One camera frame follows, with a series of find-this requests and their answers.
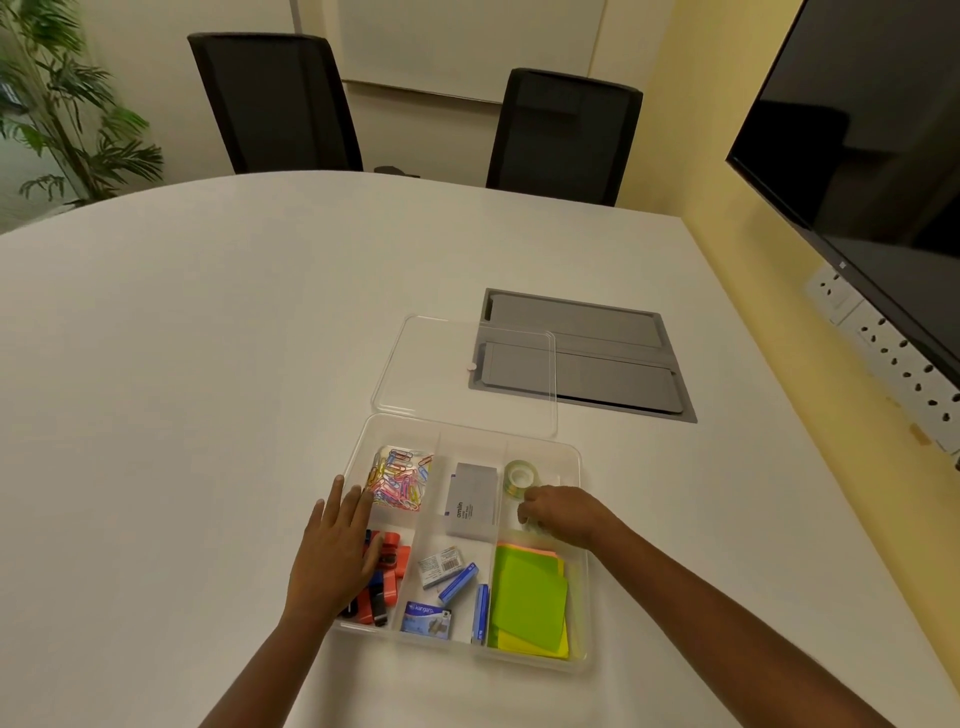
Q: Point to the narrow blue staple box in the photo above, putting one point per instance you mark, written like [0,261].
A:
[480,615]

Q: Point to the yellow sticky note pad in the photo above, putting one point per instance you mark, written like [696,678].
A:
[536,651]

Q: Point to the green potted plant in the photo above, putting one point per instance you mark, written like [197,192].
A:
[60,105]

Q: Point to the person's left little finger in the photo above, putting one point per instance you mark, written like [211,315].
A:
[316,516]

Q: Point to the blue printed staple box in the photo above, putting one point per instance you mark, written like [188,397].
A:
[426,621]

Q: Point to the person's right hand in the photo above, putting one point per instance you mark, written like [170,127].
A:
[577,517]

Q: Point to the clear plastic organizer tray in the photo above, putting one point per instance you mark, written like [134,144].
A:
[450,529]

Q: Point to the grey card box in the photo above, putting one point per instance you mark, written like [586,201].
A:
[472,499]

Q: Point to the plain blue staple box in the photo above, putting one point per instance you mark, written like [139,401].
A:
[458,585]

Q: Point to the grey white staple box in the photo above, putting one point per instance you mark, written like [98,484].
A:
[440,568]

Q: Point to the small clear tape roll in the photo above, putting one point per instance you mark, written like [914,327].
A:
[534,527]

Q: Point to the white wall board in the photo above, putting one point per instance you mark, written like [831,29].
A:
[472,45]

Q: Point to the white wall socket strip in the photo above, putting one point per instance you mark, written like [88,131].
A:
[892,352]

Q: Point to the person's left hand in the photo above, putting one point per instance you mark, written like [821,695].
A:
[330,559]

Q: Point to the black wall monitor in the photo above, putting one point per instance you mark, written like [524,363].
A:
[870,142]

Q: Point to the pile of coloured paper clips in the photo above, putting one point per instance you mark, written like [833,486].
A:
[401,478]

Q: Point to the clear plastic lid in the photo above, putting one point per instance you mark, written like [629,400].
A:
[465,375]

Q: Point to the green sticky note pad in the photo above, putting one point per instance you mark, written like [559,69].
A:
[529,600]

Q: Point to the person's left thumb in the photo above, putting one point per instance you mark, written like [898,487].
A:
[375,556]

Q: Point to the person's right forearm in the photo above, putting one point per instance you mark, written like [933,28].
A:
[720,637]

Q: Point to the person's left middle finger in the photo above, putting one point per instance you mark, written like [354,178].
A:
[355,504]

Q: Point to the person's left forearm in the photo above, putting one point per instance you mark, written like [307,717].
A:
[262,675]

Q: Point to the person's right fingers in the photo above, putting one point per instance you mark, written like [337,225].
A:
[538,506]

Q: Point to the black office chair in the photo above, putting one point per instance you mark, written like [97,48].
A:
[277,105]
[562,139]

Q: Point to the orange sticky note pad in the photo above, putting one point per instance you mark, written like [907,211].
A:
[534,550]

